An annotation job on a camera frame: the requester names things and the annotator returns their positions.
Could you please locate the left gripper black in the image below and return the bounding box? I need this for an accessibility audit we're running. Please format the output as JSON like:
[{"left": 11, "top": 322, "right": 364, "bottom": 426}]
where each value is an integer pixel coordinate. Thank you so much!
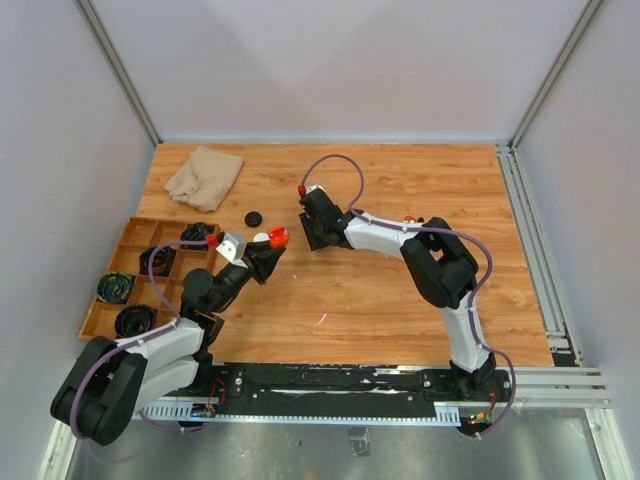
[{"left": 210, "top": 239, "right": 285, "bottom": 313}]

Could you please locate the orange round charging case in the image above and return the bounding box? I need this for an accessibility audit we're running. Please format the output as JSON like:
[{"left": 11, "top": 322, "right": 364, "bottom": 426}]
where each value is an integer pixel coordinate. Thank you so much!
[{"left": 267, "top": 226, "right": 290, "bottom": 249}]

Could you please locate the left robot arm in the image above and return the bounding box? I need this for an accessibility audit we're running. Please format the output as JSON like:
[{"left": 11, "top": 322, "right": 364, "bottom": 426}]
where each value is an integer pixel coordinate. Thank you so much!
[{"left": 50, "top": 233, "right": 287, "bottom": 446}]

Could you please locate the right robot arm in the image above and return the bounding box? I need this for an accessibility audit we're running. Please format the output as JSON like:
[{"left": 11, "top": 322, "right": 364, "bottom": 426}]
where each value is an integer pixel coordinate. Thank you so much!
[{"left": 298, "top": 185, "right": 495, "bottom": 400}]

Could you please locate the white round charging case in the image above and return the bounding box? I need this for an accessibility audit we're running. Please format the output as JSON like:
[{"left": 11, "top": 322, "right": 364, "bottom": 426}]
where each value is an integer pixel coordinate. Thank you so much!
[{"left": 252, "top": 232, "right": 270, "bottom": 244}]

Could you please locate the black round charging case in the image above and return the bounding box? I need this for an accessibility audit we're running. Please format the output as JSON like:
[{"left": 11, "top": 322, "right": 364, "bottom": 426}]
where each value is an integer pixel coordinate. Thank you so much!
[{"left": 244, "top": 211, "right": 263, "bottom": 228}]

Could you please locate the beige folded cloth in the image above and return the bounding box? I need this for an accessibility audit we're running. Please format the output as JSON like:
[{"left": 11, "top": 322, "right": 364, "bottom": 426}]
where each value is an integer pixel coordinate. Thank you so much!
[{"left": 164, "top": 146, "right": 244, "bottom": 212}]

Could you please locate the wooden compartment tray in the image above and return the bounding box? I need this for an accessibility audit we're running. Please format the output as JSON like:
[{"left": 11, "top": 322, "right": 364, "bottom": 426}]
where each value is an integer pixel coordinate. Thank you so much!
[{"left": 79, "top": 217, "right": 219, "bottom": 340}]

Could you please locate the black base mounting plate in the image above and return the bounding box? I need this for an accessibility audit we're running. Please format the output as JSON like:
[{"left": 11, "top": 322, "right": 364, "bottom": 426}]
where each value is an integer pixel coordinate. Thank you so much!
[{"left": 155, "top": 361, "right": 514, "bottom": 417}]

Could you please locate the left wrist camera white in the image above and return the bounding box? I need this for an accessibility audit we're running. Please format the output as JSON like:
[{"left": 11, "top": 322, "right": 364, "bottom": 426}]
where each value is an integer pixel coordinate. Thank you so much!
[{"left": 216, "top": 233, "right": 247, "bottom": 266}]

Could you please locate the black coiled strap upper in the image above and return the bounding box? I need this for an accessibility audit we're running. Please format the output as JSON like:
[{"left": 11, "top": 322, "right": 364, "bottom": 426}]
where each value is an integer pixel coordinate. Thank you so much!
[{"left": 180, "top": 222, "right": 217, "bottom": 250}]

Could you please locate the black coiled strap middle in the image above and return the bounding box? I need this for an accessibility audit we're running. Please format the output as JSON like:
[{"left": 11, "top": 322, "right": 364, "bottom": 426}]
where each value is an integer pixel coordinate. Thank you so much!
[{"left": 138, "top": 244, "right": 176, "bottom": 277}]

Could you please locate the black coiled strap lower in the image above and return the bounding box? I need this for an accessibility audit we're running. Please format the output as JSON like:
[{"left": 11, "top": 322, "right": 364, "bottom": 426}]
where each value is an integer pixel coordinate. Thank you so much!
[{"left": 114, "top": 303, "right": 158, "bottom": 337}]

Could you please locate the black yellow coiled strap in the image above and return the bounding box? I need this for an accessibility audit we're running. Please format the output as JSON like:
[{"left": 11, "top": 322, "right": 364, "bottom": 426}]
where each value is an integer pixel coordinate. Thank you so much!
[{"left": 97, "top": 272, "right": 136, "bottom": 304}]

